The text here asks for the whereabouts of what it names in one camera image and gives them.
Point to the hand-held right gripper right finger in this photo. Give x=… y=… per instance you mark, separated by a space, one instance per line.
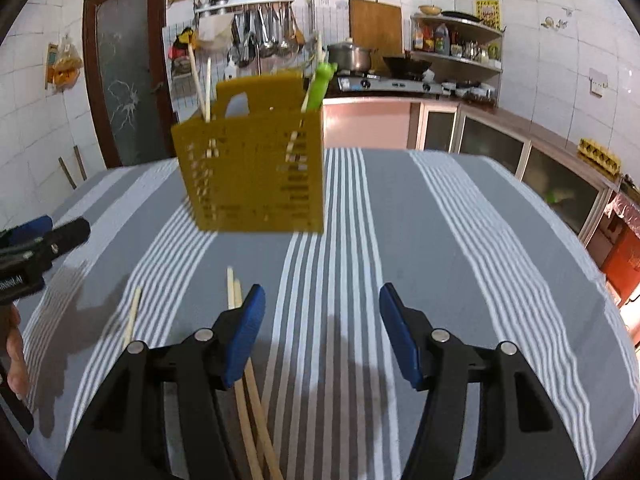
x=402 y=340

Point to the bowls on counter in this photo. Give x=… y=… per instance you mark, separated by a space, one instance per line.
x=470 y=91

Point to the black frying pan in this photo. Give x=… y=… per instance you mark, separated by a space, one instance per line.
x=462 y=16

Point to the kitchen counter cabinet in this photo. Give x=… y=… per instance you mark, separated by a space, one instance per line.
x=500 y=145

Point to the red cabinet with plastic cover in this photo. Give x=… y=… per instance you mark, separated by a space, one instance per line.
x=622 y=260

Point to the row of hanging metal ladles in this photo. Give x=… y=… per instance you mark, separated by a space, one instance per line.
x=265 y=35

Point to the orange sauce bottle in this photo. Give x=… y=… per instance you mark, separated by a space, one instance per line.
x=418 y=40

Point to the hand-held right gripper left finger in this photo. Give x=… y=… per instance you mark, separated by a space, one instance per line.
x=242 y=340

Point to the yellow hanging bag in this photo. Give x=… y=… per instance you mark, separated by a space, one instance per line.
x=66 y=67

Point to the white plastic bag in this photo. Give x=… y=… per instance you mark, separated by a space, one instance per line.
x=215 y=30

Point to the metal wall utensil rack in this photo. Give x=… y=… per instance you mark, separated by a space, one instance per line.
x=245 y=1

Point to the steel gas stove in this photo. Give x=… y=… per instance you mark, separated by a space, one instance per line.
x=390 y=85

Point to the person's left hand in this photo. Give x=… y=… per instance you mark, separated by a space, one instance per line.
x=15 y=355

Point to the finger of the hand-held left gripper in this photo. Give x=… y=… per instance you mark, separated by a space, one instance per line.
x=70 y=235
x=27 y=231

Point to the yellow egg carton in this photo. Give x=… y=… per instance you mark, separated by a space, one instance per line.
x=600 y=157

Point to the brown frosted glass door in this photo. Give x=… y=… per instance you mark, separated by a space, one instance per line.
x=122 y=75

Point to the green plastic utensil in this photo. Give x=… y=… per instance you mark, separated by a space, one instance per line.
x=320 y=85

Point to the white wall socket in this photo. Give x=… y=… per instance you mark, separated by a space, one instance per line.
x=598 y=82

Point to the beige bowl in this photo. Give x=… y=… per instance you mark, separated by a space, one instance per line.
x=430 y=10

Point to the light blue plastic spoon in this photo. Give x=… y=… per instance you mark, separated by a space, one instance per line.
x=236 y=107

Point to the yellow slotted utensil holder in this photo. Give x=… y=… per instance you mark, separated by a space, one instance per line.
x=250 y=180

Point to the grey white striped tablecloth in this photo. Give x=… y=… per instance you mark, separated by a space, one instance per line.
x=450 y=285

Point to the white dish soap bottle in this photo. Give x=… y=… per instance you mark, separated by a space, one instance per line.
x=230 y=70

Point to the yellow red hanging item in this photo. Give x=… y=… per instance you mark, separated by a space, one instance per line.
x=182 y=42

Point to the metal corner shelf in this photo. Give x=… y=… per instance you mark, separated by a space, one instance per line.
x=465 y=60

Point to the wall hooks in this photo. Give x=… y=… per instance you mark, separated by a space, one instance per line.
x=557 y=21

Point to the yellow wall poster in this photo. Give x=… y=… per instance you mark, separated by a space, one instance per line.
x=487 y=14

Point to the black wok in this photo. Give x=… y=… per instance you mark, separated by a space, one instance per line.
x=406 y=66

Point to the rectangular wooden cutting board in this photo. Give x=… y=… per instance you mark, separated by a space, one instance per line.
x=375 y=27

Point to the wooden sticks against wall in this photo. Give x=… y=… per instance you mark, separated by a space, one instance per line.
x=80 y=165

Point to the steel cooking pot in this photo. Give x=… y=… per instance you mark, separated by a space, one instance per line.
x=350 y=57

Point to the dark sauce bottle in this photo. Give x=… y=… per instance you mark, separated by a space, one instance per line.
x=441 y=41

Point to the metal wall pipe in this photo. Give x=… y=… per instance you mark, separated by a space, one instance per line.
x=312 y=0

